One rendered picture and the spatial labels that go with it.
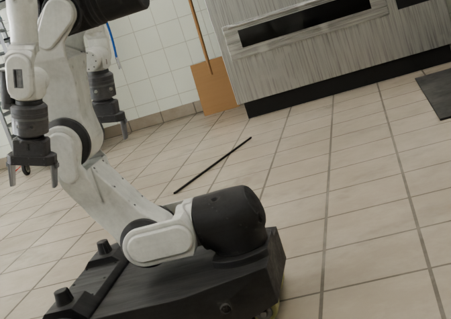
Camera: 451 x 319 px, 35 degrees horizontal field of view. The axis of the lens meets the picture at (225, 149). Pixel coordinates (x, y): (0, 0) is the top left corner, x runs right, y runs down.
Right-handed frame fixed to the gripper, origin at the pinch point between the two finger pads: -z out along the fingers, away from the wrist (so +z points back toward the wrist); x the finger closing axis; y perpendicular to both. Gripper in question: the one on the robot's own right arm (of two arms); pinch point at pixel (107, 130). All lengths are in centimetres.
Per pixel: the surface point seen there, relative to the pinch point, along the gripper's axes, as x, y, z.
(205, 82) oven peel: 51, -345, -52
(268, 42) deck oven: -14, -272, -15
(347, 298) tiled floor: -72, 31, -43
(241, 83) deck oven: 7, -273, -41
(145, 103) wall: 110, -369, -71
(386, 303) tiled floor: -82, 38, -41
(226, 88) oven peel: 33, -344, -58
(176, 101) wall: 83, -370, -71
